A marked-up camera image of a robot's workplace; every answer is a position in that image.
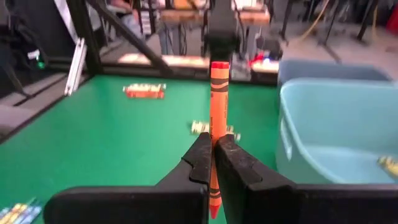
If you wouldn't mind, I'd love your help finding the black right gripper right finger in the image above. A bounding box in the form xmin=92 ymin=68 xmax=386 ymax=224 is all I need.
xmin=214 ymin=134 xmax=398 ymax=224

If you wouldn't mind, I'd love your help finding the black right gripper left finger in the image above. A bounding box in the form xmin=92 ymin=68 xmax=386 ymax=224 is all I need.
xmin=42 ymin=132 xmax=213 ymax=224

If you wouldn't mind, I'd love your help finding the wooden background table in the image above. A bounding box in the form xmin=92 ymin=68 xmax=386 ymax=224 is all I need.
xmin=158 ymin=0 xmax=273 ymax=58

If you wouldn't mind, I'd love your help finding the green table mat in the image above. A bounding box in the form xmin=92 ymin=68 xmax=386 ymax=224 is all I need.
xmin=0 ymin=73 xmax=282 ymax=224

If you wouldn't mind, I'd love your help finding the white crayon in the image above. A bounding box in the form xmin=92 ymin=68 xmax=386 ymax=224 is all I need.
xmin=190 ymin=119 xmax=240 ymax=133

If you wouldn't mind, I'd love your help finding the yellow-green crayon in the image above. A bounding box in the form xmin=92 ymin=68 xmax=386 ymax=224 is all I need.
xmin=191 ymin=126 xmax=242 ymax=141

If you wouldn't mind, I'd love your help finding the person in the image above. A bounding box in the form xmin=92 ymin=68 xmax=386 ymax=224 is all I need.
xmin=105 ymin=0 xmax=147 ymax=40

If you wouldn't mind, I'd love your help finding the large teal plastic bin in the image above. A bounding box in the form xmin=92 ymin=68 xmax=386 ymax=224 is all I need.
xmin=275 ymin=77 xmax=398 ymax=185

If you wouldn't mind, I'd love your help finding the blue crayon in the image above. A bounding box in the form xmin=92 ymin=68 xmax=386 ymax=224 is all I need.
xmin=11 ymin=199 xmax=34 ymax=224
xmin=23 ymin=197 xmax=44 ymax=223

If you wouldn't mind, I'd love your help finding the small blue-grey plastic bin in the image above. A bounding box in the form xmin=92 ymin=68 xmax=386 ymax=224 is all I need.
xmin=277 ymin=58 xmax=392 ymax=86

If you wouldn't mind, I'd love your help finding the blue crayon Crayola print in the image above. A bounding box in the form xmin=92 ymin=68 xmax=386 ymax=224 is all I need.
xmin=0 ymin=207 xmax=13 ymax=224

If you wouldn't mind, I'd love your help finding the silver aluminium bar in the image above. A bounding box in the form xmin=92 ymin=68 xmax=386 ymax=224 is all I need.
xmin=63 ymin=37 xmax=88 ymax=96

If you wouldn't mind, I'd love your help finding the yellow cable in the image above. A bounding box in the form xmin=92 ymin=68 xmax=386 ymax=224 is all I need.
xmin=292 ymin=0 xmax=330 ymax=43

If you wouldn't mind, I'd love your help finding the black table frame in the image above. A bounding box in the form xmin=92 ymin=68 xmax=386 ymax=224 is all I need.
xmin=0 ymin=0 xmax=280 ymax=146

